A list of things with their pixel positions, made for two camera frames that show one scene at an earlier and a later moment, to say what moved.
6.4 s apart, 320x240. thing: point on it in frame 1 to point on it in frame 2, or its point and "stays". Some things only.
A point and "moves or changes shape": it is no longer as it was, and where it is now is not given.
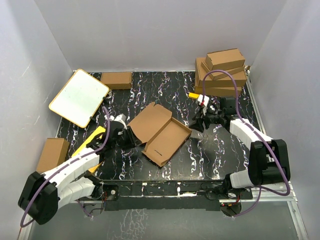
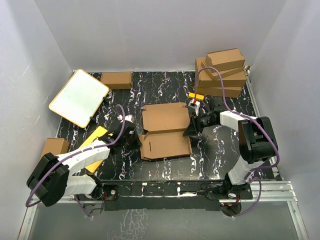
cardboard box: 117,80 stays
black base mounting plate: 167,195 stays
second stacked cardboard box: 218,75 stays
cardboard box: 163,134 moves or changes shape
